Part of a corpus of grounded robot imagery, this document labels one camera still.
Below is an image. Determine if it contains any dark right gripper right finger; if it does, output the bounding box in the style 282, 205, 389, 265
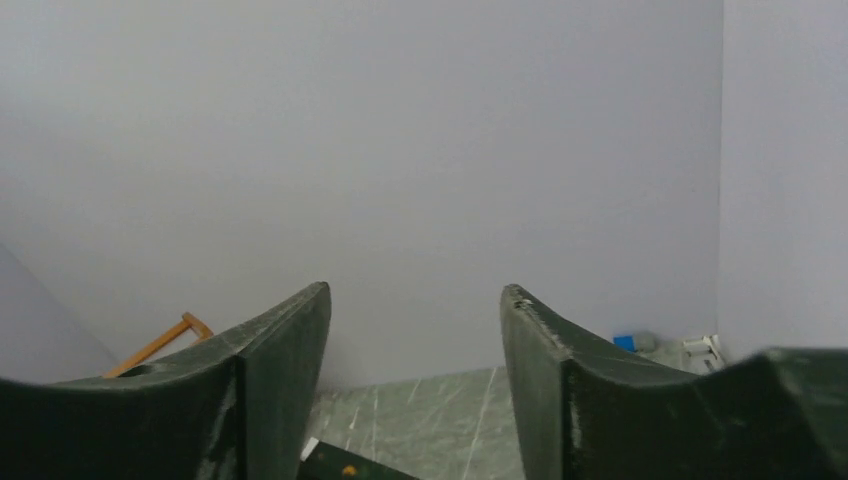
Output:
500, 284, 847, 479

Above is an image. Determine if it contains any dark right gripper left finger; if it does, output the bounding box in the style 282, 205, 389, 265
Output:
1, 282, 331, 479

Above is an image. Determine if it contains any orange wooden shelf rack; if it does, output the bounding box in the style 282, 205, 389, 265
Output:
102, 312, 214, 378

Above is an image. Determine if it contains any blue capped small bottle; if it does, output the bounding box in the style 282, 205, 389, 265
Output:
613, 332, 658, 353

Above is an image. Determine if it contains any white aluminium side rail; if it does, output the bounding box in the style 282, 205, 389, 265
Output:
651, 334, 726, 375

